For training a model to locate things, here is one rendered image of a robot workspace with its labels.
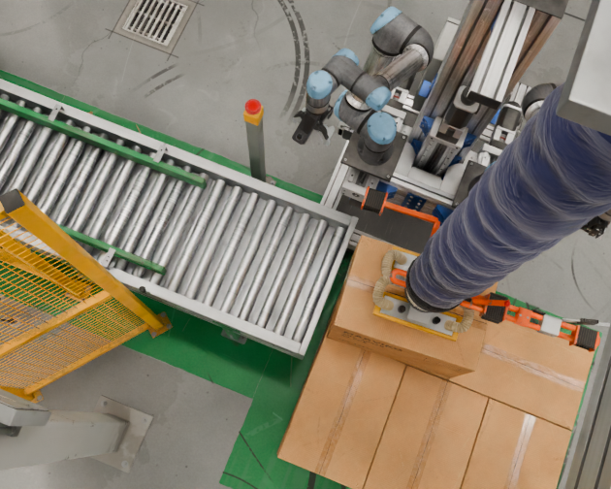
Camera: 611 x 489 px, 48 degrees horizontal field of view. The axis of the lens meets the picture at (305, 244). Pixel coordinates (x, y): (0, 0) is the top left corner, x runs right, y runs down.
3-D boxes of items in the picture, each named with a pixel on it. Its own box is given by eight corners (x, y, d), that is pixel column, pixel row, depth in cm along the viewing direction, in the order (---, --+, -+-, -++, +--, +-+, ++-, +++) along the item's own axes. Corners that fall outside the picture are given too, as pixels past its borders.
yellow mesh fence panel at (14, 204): (22, 410, 353) (-323, 391, 150) (15, 393, 355) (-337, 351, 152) (173, 327, 367) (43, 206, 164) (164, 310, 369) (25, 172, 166)
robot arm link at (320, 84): (339, 78, 205) (321, 97, 203) (337, 95, 215) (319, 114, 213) (319, 62, 206) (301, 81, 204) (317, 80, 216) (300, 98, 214)
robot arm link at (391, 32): (355, 140, 272) (411, 35, 229) (326, 117, 275) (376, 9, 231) (370, 125, 279) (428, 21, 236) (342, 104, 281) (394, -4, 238)
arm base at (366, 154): (364, 126, 288) (367, 115, 279) (398, 139, 287) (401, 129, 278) (351, 157, 285) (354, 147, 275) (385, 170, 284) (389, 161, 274)
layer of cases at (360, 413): (276, 453, 339) (276, 457, 300) (348, 272, 364) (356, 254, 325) (504, 548, 331) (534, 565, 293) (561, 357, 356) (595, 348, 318)
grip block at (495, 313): (478, 317, 258) (482, 315, 252) (484, 293, 260) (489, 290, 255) (499, 324, 257) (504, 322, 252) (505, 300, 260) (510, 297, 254)
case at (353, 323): (326, 337, 314) (333, 324, 276) (351, 257, 325) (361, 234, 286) (451, 377, 312) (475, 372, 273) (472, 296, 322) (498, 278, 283)
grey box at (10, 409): (-13, 402, 212) (-58, 398, 184) (-4, 385, 214) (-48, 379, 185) (46, 426, 211) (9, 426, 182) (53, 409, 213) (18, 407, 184)
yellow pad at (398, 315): (371, 314, 267) (373, 312, 262) (379, 290, 269) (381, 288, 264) (455, 342, 265) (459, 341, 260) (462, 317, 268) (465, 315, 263)
